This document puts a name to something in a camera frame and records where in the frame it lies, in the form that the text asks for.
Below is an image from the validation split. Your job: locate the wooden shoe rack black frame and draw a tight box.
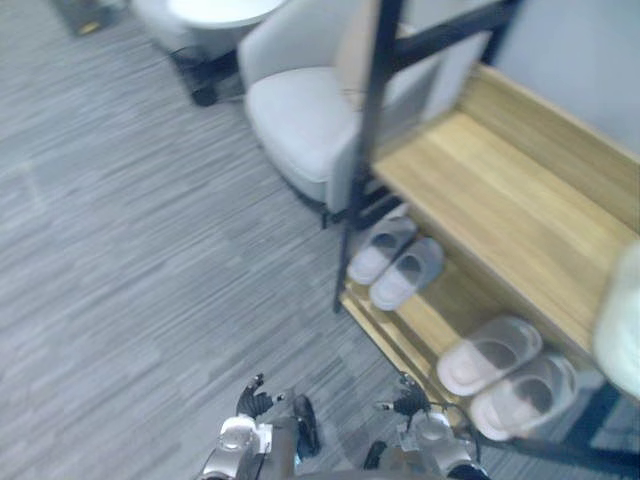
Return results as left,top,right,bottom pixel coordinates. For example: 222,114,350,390
332,0,640,480

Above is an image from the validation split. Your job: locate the robot right foot dark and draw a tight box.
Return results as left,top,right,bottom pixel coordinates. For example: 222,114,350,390
362,439,389,471

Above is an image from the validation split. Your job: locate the beige cushion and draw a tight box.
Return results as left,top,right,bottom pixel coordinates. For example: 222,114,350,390
335,7,374,112

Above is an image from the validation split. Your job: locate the light grey armchair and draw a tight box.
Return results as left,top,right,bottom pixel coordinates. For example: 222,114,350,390
238,0,481,230

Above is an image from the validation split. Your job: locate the pale pink slipper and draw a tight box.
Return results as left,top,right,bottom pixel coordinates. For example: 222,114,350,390
436,314,544,398
469,351,579,443

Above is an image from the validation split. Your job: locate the grey slipper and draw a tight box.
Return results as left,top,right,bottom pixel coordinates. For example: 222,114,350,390
347,214,419,286
369,236,446,312

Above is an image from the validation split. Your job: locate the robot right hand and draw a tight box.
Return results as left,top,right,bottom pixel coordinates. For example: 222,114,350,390
375,372,431,417

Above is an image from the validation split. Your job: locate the round white table black base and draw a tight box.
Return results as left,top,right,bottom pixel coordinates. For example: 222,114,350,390
167,0,287,109

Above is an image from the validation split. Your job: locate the robot left foot dark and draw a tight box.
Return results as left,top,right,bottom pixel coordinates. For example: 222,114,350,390
292,394,322,456

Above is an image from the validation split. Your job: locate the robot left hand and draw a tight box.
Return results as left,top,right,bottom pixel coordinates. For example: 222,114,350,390
237,372,287,417

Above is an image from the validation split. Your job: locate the robot foot dark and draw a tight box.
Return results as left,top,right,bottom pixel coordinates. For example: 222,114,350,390
362,439,389,471
292,394,322,456

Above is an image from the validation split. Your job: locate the white cloth item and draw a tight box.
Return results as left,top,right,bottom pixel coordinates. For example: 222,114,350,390
592,239,640,402

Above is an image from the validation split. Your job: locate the dark box with yellow mark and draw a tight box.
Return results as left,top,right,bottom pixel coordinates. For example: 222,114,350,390
52,0,127,38

